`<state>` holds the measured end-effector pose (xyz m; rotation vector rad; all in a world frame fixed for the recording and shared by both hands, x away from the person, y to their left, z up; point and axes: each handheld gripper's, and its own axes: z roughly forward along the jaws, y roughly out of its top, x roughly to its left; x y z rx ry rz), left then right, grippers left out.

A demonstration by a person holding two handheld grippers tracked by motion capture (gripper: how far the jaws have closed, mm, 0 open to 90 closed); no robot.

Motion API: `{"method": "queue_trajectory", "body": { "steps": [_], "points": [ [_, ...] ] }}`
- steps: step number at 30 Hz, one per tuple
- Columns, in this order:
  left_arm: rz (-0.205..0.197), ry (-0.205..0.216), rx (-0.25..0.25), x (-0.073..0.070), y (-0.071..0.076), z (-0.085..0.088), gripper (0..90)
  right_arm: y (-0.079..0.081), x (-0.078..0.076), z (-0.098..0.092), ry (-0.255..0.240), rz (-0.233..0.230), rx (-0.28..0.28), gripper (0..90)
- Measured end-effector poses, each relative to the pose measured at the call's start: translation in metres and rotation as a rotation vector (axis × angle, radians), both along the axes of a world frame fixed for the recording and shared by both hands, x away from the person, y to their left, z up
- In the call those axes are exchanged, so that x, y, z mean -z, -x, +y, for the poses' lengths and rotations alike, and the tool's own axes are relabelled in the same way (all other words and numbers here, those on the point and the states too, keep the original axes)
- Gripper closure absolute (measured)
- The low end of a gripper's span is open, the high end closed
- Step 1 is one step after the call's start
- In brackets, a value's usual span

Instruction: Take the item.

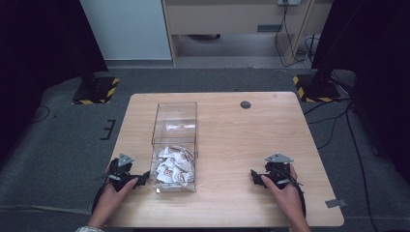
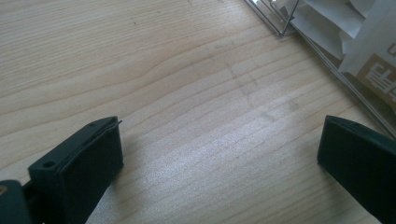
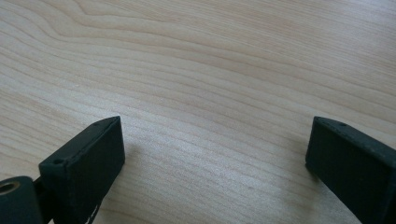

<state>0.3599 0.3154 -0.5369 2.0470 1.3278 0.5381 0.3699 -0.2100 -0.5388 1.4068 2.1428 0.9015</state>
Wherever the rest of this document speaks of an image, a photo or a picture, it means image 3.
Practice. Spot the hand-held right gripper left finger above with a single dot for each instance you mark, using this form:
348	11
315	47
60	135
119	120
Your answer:
84	168

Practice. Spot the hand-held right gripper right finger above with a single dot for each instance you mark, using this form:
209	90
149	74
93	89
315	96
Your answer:
351	168

